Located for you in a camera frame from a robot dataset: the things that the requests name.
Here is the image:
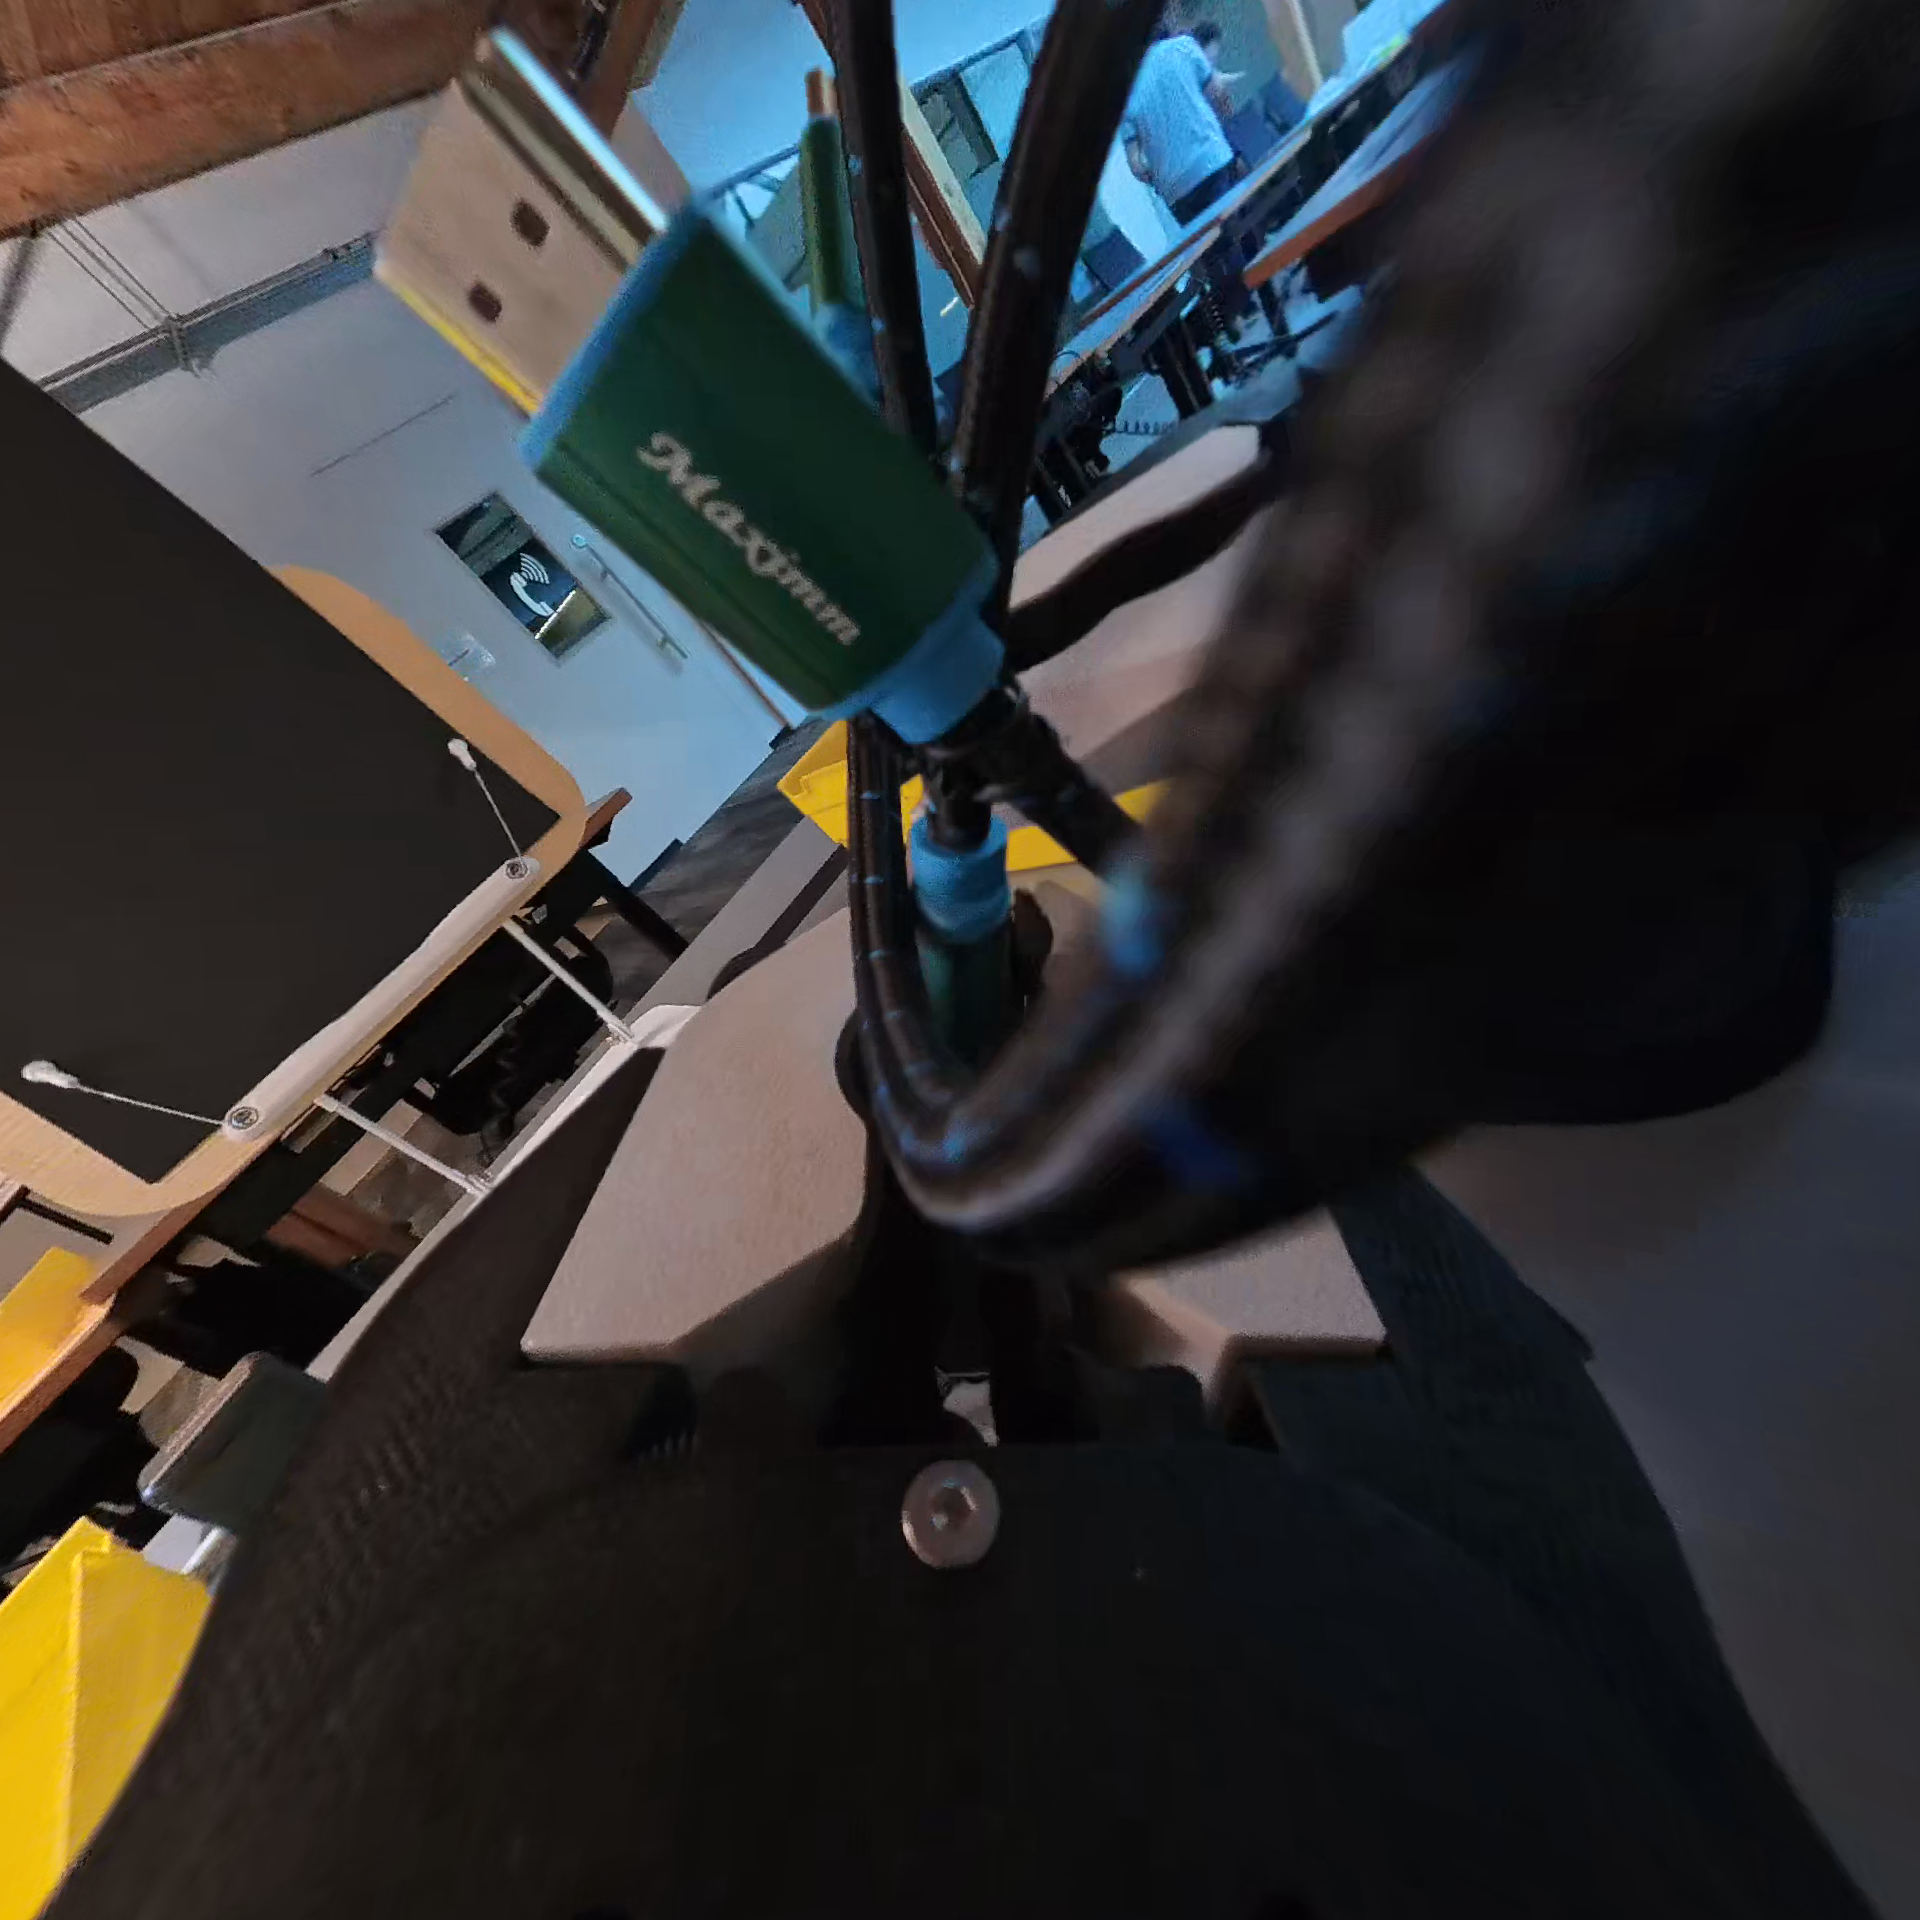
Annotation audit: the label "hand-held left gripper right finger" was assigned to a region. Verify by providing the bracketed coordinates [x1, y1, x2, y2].
[1116, 1190, 1387, 1420]

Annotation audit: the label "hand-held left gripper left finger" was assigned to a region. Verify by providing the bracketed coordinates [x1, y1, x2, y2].
[519, 902, 908, 1447]

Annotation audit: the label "yellow divided plastic bin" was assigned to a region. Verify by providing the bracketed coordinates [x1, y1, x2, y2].
[776, 717, 1178, 876]

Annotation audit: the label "yellow plastic bins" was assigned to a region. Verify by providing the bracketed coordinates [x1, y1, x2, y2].
[0, 1514, 217, 1920]

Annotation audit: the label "brown workbench with black legs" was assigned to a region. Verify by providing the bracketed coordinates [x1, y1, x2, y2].
[0, 787, 634, 1448]

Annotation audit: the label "small yellow plastic bin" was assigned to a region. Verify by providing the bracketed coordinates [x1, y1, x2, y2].
[0, 1243, 105, 1410]

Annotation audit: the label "long desk with black chairs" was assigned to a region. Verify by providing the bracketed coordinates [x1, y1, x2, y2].
[1036, 44, 1486, 511]

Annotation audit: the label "black board with wooden frame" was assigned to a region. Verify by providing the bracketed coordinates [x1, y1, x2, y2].
[0, 358, 589, 1219]

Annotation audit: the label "phone icon wall sign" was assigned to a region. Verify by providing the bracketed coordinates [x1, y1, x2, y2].
[435, 492, 617, 662]

